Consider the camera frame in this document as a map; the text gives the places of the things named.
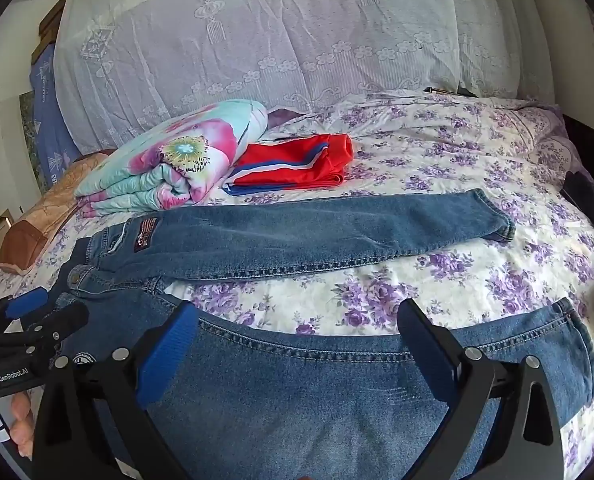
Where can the wooden headboard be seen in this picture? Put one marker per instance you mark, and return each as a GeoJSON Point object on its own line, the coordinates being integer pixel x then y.
{"type": "Point", "coordinates": [52, 20]}

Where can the red striped folded pants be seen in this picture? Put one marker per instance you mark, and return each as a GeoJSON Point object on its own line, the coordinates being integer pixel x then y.
{"type": "Point", "coordinates": [297, 165]}

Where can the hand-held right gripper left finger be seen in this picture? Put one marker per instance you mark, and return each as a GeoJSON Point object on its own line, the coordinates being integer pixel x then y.
{"type": "Point", "coordinates": [169, 355]}

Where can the person's left hand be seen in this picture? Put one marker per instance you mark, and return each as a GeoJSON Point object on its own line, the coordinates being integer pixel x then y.
{"type": "Point", "coordinates": [21, 422]}

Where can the dark cloth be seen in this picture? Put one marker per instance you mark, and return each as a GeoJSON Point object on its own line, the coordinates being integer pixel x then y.
{"type": "Point", "coordinates": [592, 210]}

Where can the blue patterned cloth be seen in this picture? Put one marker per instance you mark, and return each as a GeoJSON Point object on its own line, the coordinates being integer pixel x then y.
{"type": "Point", "coordinates": [49, 120]}

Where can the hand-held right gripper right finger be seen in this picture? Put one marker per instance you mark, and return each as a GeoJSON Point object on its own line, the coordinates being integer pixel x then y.
{"type": "Point", "coordinates": [427, 355]}

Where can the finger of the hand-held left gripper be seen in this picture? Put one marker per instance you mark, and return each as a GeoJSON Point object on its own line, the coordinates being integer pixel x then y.
{"type": "Point", "coordinates": [62, 322]}
{"type": "Point", "coordinates": [24, 303]}

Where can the orange brown pillow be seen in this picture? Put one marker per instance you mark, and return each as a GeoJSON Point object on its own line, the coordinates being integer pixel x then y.
{"type": "Point", "coordinates": [52, 210]}

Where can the folded floral quilt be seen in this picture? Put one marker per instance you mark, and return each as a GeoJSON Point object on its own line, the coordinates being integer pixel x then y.
{"type": "Point", "coordinates": [177, 155]}

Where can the blue denim pants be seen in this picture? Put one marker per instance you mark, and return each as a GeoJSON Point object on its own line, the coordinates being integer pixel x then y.
{"type": "Point", "coordinates": [302, 240]}

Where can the green wall picture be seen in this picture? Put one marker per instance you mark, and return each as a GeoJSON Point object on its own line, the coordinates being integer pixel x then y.
{"type": "Point", "coordinates": [29, 135]}

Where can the purple floral bed sheet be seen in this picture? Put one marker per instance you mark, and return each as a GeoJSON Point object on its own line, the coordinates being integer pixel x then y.
{"type": "Point", "coordinates": [427, 140]}

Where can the purple cloth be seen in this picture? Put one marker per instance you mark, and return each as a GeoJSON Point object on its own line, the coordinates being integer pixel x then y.
{"type": "Point", "coordinates": [279, 117]}

